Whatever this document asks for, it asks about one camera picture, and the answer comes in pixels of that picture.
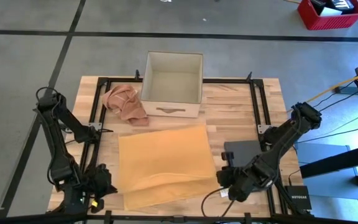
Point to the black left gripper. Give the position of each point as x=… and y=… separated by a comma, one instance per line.
x=96, y=183

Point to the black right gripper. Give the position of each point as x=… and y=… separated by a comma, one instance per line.
x=238, y=183

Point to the dark grey waffle towel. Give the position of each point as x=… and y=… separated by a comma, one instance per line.
x=244, y=152

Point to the orange-yellow towel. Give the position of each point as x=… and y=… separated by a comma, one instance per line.
x=166, y=161

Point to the pink towel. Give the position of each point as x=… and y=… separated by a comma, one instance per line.
x=124, y=104

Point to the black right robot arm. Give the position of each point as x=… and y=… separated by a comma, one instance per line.
x=287, y=133

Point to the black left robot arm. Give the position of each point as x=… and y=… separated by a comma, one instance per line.
x=57, y=149

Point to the black metal crossbeam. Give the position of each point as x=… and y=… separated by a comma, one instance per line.
x=26, y=217

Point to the grey floor platform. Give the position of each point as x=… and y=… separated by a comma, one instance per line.
x=328, y=186

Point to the black rig strut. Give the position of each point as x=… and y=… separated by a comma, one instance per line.
x=337, y=161

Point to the black table clamp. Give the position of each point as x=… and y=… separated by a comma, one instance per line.
x=249, y=76
x=137, y=74

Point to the beige fabric storage box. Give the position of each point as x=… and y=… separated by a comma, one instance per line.
x=172, y=87

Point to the red plastic crate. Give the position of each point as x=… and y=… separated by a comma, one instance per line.
x=331, y=21

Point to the black Netgear network switch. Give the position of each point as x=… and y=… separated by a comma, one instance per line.
x=298, y=197

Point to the black metal table frame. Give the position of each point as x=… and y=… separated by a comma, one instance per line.
x=228, y=80

